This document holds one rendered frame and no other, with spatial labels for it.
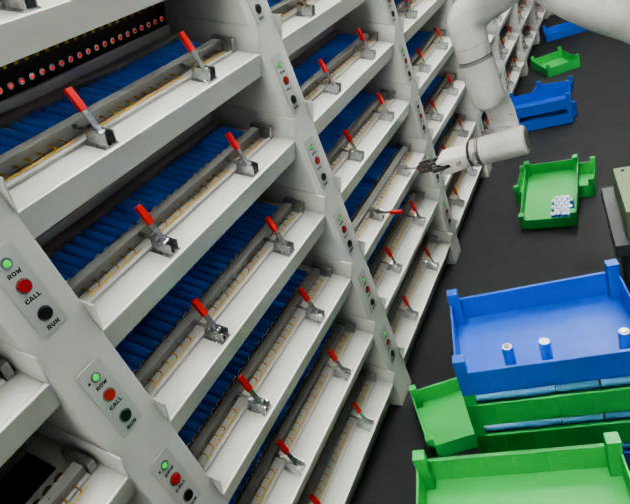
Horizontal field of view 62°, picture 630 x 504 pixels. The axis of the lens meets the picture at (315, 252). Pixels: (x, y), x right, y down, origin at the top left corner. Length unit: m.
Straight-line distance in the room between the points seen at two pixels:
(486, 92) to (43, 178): 1.14
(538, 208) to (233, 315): 1.55
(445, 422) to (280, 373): 0.59
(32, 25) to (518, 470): 0.94
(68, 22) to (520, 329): 0.89
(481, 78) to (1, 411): 1.30
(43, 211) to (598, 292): 0.93
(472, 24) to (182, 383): 1.11
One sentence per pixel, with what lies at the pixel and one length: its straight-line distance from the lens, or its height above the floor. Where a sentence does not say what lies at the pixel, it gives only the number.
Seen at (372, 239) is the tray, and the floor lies 0.48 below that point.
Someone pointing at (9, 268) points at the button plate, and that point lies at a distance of 0.72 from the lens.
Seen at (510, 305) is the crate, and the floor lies 0.50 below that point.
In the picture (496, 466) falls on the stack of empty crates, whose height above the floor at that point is 0.43.
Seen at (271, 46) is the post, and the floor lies 1.06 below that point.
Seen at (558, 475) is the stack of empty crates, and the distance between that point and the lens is 0.95.
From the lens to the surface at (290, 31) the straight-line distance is 1.26.
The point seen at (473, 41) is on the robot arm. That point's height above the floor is 0.85.
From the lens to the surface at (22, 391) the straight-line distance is 0.76.
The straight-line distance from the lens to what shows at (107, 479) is 0.86.
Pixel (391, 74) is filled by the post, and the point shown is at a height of 0.77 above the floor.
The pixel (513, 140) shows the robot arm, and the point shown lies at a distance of 1.59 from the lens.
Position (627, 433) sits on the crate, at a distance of 1.07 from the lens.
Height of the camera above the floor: 1.19
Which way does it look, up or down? 28 degrees down
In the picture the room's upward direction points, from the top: 23 degrees counter-clockwise
